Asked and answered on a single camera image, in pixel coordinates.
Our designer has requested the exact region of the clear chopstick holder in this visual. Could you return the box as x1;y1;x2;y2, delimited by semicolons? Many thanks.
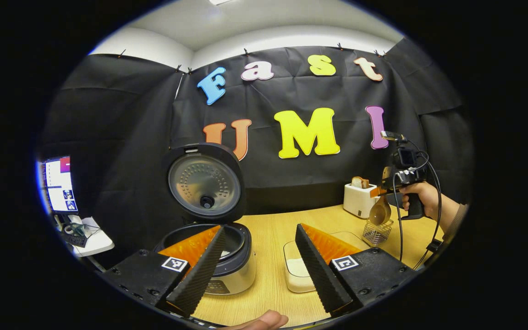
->
363;218;394;247

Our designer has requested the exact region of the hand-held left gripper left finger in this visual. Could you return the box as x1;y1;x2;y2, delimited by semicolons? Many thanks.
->
101;225;227;318

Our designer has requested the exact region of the silver black rice cooker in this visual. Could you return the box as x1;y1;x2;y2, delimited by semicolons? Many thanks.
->
154;143;258;296

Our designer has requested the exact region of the wooden spoon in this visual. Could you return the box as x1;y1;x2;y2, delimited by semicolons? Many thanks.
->
368;166;394;226

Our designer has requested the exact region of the black cable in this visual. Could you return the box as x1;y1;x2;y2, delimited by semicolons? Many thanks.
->
413;140;444;271
392;172;404;262

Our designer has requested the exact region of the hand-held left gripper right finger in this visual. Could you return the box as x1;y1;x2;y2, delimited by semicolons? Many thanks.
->
295;223;418;317

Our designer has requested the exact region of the white side table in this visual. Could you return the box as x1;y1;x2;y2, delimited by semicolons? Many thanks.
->
60;215;116;258

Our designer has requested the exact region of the clear plastic rice container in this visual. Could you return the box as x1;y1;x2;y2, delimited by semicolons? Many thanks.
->
283;231;370;294

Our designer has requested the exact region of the white toaster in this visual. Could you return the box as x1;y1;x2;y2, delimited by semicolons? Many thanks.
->
343;182;379;219

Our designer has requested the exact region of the black backdrop cloth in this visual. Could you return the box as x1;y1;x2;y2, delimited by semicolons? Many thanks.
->
39;37;475;271

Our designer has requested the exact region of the computer monitor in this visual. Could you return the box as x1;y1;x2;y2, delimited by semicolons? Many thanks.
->
40;156;79;215

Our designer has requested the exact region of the black keyboard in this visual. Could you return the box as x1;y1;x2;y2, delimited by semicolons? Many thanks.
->
62;231;88;248

